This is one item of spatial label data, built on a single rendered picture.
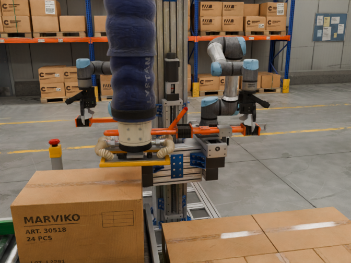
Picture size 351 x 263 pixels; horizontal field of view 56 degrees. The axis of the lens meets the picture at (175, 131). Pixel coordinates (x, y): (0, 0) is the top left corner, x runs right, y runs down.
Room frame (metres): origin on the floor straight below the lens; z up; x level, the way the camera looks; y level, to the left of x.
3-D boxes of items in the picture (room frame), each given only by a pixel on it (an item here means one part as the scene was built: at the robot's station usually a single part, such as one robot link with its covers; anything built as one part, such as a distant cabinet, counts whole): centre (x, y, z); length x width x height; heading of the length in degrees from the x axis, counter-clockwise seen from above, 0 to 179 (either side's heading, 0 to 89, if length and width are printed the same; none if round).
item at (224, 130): (1.65, -0.26, 1.21); 0.07 x 0.07 x 0.04; 5
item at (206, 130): (1.75, 0.02, 1.21); 0.93 x 0.30 x 0.04; 95
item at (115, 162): (1.52, 0.20, 1.11); 0.34 x 0.10 x 0.05; 95
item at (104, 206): (1.57, 0.48, 0.75); 0.60 x 0.40 x 0.40; 96
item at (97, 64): (1.93, 0.45, 1.51); 0.11 x 0.11 x 0.08; 68
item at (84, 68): (1.85, 0.51, 1.51); 0.09 x 0.08 x 0.11; 158
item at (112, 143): (1.61, 0.21, 1.15); 0.34 x 0.25 x 0.06; 95
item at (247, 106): (1.67, -0.37, 1.36); 0.09 x 0.08 x 0.12; 94
